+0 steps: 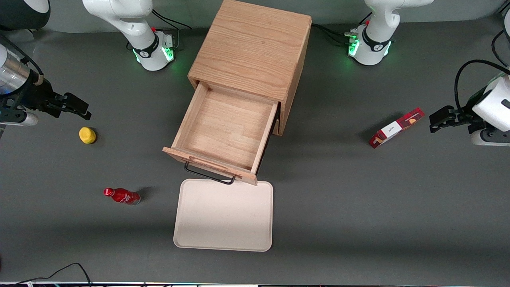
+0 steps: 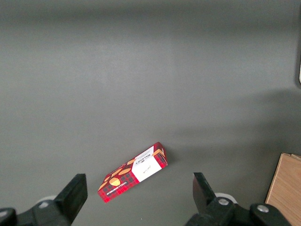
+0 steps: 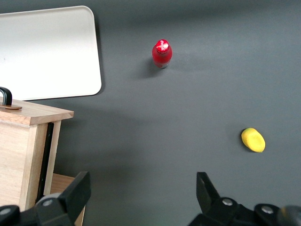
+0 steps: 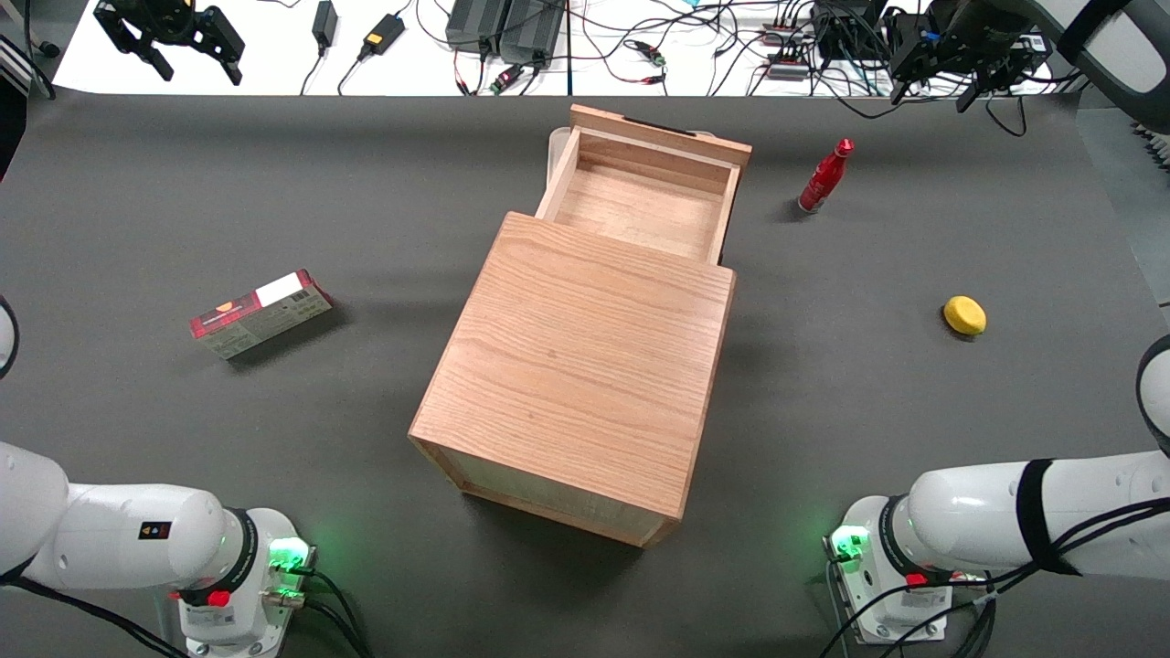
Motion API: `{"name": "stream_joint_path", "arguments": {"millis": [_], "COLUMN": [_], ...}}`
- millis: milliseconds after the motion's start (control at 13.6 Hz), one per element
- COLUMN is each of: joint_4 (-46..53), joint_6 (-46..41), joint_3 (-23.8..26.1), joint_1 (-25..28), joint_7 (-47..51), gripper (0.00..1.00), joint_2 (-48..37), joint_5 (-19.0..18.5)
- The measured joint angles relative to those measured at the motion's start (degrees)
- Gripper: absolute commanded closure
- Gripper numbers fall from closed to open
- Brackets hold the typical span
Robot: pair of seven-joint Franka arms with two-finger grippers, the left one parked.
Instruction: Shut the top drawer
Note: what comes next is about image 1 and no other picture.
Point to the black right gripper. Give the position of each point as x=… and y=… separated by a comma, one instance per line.
x=35, y=97

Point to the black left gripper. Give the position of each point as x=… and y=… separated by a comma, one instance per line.
x=463, y=117

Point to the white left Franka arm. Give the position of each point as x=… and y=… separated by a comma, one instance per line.
x=374, y=40

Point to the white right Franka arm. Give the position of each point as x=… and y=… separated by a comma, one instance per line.
x=131, y=28

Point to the wooden drawer cabinet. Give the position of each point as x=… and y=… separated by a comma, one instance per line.
x=255, y=44

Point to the yellow lemon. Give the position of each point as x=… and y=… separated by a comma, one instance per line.
x=87, y=135

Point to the red and white carton box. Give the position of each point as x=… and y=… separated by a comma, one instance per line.
x=394, y=128

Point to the red soda bottle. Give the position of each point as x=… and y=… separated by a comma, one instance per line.
x=123, y=196

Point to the beige rectangular tray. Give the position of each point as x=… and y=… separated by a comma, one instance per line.
x=225, y=217

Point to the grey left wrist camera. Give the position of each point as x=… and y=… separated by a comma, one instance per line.
x=492, y=137

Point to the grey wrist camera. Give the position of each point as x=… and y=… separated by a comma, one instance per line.
x=492, y=137
x=18, y=118

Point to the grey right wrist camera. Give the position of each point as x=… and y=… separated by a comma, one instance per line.
x=18, y=118

